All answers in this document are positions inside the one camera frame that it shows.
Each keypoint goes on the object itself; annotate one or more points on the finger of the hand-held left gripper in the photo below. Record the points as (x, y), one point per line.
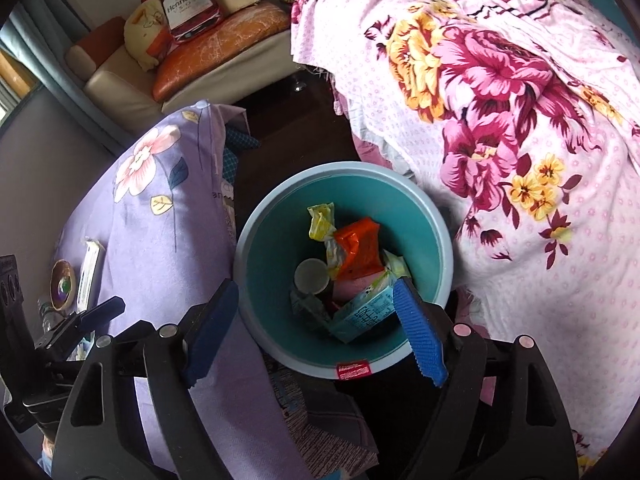
(107, 306)

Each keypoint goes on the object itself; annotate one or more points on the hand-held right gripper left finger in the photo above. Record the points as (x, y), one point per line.
(210, 330)

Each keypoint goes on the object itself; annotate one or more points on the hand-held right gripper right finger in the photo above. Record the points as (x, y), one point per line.
(417, 330)

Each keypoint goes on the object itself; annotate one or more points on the white small box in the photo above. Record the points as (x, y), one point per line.
(90, 272)

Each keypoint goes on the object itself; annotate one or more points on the purple egg-shaped pack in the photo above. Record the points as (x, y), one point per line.
(62, 285)

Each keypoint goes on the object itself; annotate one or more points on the clear plastic water bottle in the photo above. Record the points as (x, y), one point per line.
(47, 317)

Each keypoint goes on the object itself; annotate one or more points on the green white drink carton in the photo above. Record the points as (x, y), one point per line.
(367, 317)

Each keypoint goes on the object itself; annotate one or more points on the green white clear wrapper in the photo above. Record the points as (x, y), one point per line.
(395, 262)

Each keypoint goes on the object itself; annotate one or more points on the pink paper cup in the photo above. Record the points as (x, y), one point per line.
(350, 287)

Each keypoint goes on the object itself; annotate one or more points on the orange red wrapper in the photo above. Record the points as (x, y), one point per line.
(360, 250)

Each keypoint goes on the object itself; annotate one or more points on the teal plastic bin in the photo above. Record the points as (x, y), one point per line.
(270, 240)

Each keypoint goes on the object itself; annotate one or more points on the purple floral blanket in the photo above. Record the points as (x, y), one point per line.
(165, 240)

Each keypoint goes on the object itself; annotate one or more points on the woven floor mat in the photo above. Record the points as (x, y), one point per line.
(320, 425)

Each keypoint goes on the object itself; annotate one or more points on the grey headboard panel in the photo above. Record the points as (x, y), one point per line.
(30, 185)

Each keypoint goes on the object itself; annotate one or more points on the blue checkered cloth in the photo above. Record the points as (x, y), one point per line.
(237, 150)

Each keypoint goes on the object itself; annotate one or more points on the pink floral bedsheet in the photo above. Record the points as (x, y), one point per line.
(500, 135)

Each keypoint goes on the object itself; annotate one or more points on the cream leather sofa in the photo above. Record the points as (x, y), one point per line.
(120, 90)

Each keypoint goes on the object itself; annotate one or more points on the blue grey curtain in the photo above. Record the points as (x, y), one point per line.
(50, 75)

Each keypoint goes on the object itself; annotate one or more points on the orange back cushion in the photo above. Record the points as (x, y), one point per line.
(102, 30)

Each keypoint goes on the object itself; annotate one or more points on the yellow cartoon pillow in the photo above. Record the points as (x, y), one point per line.
(142, 30)

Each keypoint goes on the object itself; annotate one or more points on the orange seat cushion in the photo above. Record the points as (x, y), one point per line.
(215, 45)

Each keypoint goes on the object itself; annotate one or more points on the red bottle-shaped cushion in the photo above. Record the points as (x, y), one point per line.
(187, 5)

